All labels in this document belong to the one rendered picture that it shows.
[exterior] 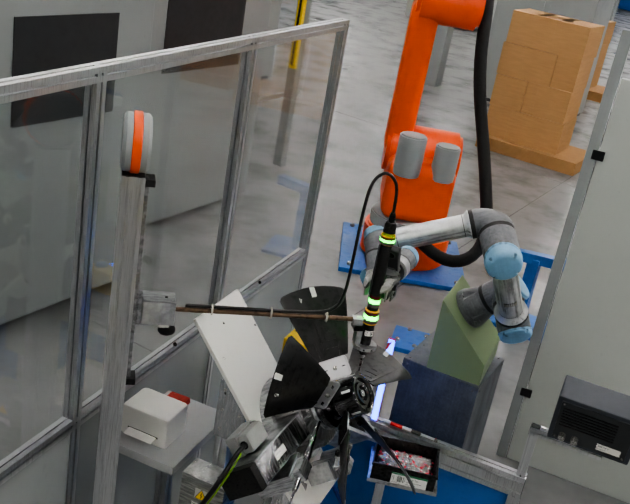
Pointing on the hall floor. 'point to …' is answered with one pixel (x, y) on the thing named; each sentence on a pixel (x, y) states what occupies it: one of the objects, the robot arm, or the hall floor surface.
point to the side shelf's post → (162, 488)
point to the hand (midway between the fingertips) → (374, 286)
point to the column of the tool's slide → (118, 333)
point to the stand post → (221, 453)
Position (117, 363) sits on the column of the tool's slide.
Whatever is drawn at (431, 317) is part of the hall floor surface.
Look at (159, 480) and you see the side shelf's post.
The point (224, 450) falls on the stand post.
